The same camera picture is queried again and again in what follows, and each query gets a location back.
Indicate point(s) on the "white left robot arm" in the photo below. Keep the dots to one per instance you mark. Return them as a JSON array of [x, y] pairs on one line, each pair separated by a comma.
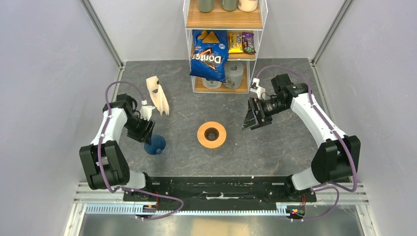
[[102, 160]]

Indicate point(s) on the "white jar on bottom shelf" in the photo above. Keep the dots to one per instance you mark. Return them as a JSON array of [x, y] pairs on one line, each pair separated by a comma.
[[211, 84]]

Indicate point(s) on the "green bottle middle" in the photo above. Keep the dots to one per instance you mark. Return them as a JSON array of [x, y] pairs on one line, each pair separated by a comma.
[[229, 5]]

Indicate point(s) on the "brown M&M candy bag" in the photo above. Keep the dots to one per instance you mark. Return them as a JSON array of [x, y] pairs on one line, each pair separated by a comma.
[[248, 43]]

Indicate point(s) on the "glass carafe with wooden band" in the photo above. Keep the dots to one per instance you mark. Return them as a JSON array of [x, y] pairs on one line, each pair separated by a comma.
[[212, 151]]

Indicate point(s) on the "blue plastic coffee dripper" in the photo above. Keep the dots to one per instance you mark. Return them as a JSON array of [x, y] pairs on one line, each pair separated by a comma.
[[157, 145]]

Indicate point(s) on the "blue Doritos chip bag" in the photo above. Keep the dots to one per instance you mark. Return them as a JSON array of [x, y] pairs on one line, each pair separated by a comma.
[[210, 54]]

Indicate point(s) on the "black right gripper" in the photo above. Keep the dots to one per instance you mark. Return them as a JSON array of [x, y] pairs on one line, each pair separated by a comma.
[[263, 120]]

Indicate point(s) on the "cream lotion bottle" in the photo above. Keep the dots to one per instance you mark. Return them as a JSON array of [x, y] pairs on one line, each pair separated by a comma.
[[247, 5]]

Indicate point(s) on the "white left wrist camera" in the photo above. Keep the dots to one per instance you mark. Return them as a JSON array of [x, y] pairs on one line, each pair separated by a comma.
[[146, 110]]

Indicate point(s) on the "green bottle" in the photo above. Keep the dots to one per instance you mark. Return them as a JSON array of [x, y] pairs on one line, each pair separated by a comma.
[[229, 5], [205, 6]]

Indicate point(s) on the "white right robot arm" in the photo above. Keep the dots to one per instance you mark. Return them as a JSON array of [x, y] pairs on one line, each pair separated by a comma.
[[337, 155]]

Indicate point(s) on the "yellow M&M candy bag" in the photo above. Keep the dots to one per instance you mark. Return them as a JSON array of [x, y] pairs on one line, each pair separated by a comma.
[[235, 43]]

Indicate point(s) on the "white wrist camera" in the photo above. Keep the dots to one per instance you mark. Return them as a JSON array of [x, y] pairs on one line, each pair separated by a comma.
[[257, 89], [146, 110]]

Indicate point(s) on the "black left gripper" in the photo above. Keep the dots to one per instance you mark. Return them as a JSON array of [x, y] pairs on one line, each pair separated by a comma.
[[143, 135]]

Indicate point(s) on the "cream paper coffee filters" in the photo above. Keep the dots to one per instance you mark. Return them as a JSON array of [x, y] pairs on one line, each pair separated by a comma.
[[157, 95]]

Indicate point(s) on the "wooden ring dripper stand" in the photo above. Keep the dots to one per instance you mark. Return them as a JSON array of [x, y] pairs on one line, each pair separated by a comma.
[[211, 135]]

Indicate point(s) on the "green bottle left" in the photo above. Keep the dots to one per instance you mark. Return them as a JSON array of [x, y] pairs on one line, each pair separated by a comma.
[[205, 6]]

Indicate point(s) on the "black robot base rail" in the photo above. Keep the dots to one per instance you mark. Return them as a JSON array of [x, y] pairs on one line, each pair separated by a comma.
[[239, 195]]

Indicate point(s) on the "grey toilet paper roll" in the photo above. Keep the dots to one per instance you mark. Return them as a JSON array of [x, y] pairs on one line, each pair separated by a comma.
[[234, 74]]

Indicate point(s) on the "white wire shelf rack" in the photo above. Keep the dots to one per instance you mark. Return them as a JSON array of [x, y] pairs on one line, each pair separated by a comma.
[[234, 21]]

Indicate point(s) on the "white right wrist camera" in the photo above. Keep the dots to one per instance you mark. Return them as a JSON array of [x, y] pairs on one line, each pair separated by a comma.
[[257, 89]]

